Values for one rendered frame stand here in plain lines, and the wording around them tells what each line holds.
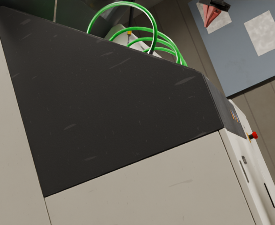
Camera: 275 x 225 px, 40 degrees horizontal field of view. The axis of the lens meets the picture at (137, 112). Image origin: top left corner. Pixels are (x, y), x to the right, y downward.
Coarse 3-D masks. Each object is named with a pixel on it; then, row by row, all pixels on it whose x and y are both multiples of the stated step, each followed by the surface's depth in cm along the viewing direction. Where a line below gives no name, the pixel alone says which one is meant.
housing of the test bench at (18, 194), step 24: (0, 48) 128; (0, 72) 127; (0, 96) 126; (0, 120) 125; (0, 144) 124; (24, 144) 120; (0, 168) 123; (24, 168) 119; (0, 192) 122; (24, 192) 118; (0, 216) 121; (24, 216) 118; (48, 216) 115
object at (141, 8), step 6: (108, 6) 145; (114, 6) 144; (138, 6) 135; (102, 12) 149; (96, 18) 151; (150, 18) 132; (90, 24) 152; (90, 30) 153; (156, 30) 131; (156, 36) 131; (150, 48) 132
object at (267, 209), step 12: (228, 132) 103; (240, 144) 122; (240, 156) 107; (252, 156) 150; (252, 168) 128; (252, 180) 111; (252, 192) 99; (264, 192) 135; (264, 204) 116; (264, 216) 103
